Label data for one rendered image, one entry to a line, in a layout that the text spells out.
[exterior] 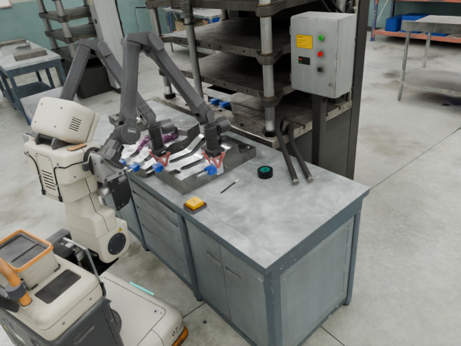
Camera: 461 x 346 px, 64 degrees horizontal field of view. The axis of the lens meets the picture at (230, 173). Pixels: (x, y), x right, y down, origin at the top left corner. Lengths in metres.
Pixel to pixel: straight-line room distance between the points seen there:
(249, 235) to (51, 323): 0.78
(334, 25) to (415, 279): 1.55
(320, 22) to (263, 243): 1.14
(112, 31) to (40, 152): 4.64
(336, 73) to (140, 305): 1.57
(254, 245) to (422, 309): 1.23
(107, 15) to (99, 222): 4.68
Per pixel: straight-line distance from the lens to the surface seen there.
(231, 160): 1.96
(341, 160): 3.02
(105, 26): 6.06
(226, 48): 2.50
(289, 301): 1.76
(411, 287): 2.53
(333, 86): 2.07
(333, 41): 2.01
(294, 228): 1.57
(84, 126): 1.52
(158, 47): 1.55
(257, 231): 1.56
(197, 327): 2.28
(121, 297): 2.16
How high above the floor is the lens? 1.81
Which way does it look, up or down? 31 degrees down
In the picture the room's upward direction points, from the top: 6 degrees counter-clockwise
